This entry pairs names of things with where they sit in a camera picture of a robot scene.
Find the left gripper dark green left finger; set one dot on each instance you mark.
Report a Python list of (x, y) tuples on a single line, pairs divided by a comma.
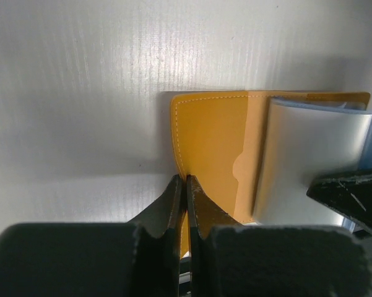
[(138, 258)]

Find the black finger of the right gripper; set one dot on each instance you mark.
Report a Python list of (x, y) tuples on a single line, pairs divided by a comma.
[(348, 193)]

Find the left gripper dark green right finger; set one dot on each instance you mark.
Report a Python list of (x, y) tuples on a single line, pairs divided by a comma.
[(230, 259)]

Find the yellow leather card holder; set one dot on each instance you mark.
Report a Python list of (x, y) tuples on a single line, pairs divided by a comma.
[(255, 153)]

